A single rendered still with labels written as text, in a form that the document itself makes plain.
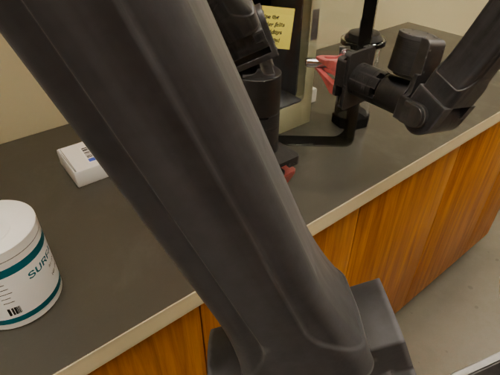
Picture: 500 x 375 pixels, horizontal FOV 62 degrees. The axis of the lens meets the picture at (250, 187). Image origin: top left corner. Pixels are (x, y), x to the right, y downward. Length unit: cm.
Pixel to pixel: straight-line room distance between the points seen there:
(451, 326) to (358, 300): 175
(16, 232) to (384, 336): 54
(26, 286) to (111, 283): 13
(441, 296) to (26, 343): 171
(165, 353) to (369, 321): 64
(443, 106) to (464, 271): 164
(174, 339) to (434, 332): 132
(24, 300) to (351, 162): 72
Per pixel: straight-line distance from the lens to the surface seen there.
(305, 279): 16
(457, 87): 63
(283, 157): 54
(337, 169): 97
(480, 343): 197
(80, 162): 98
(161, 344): 80
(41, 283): 70
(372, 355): 22
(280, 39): 85
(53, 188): 99
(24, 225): 66
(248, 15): 42
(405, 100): 66
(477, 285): 218
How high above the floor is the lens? 148
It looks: 37 degrees down
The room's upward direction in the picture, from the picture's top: straight up
